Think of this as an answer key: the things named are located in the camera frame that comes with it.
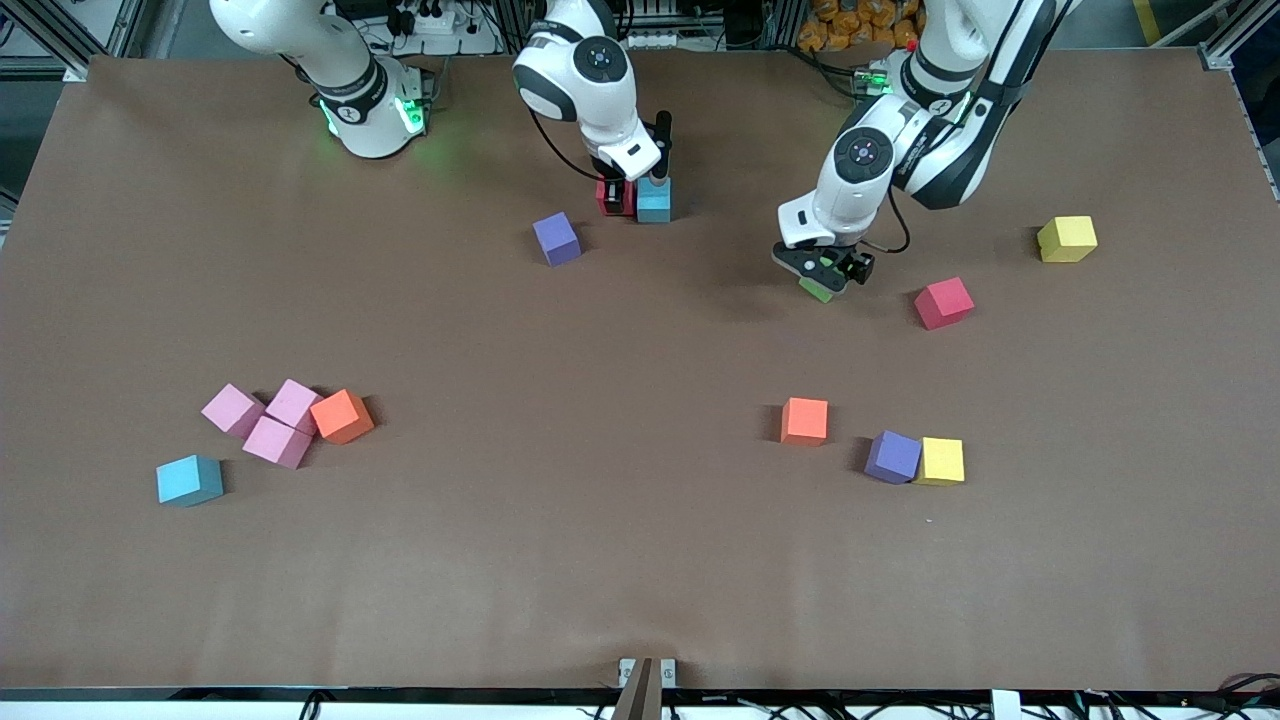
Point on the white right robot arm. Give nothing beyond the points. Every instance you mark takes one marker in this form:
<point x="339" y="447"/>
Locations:
<point x="350" y="60"/>

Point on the brown table cover sheet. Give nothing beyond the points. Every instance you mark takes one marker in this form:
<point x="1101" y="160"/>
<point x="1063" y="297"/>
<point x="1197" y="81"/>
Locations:
<point x="640" y="550"/>

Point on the purple foam cube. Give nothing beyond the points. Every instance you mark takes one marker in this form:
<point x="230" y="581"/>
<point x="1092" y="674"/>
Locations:
<point x="556" y="238"/>
<point x="892" y="457"/>

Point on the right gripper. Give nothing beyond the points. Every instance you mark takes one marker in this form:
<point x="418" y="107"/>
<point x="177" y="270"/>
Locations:
<point x="612" y="169"/>

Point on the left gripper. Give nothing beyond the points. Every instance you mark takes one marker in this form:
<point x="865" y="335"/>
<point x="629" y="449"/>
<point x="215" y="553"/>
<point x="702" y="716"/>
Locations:
<point x="857" y="265"/>

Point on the green foam cube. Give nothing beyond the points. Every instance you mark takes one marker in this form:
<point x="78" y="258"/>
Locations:
<point x="815" y="292"/>

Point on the light blue foam cube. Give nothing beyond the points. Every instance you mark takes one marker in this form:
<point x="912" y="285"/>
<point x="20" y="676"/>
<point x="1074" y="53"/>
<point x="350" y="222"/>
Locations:
<point x="189" y="480"/>
<point x="655" y="205"/>

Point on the pink foam cube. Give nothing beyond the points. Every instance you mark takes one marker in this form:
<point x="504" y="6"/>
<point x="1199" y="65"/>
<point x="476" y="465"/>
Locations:
<point x="293" y="403"/>
<point x="232" y="410"/>
<point x="277" y="442"/>

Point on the orange foam cube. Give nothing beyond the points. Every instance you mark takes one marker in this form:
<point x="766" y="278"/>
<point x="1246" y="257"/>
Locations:
<point x="805" y="420"/>
<point x="341" y="417"/>

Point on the bag of oranges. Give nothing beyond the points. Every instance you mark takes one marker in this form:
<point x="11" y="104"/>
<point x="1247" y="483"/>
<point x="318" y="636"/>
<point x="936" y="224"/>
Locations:
<point x="822" y="30"/>

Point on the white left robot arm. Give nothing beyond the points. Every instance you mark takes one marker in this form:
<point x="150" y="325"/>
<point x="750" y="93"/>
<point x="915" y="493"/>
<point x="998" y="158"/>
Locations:
<point x="940" y="40"/>

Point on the yellow foam cube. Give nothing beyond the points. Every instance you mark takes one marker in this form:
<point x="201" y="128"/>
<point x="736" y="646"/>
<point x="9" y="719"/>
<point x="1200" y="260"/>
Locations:
<point x="1067" y="238"/>
<point x="940" y="460"/>

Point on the aluminium frame profile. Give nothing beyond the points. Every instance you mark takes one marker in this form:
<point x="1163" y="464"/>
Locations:
<point x="1215" y="55"/>
<point x="45" y="40"/>

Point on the white power strip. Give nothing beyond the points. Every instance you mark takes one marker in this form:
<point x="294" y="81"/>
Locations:
<point x="665" y="40"/>
<point x="435" y="20"/>

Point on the grey metal bracket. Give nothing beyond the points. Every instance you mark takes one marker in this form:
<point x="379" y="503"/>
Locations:
<point x="645" y="690"/>

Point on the white label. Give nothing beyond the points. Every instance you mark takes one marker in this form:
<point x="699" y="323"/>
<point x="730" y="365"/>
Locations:
<point x="1005" y="705"/>

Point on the red foam cube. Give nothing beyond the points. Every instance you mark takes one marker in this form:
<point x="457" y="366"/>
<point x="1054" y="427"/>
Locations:
<point x="606" y="198"/>
<point x="943" y="302"/>

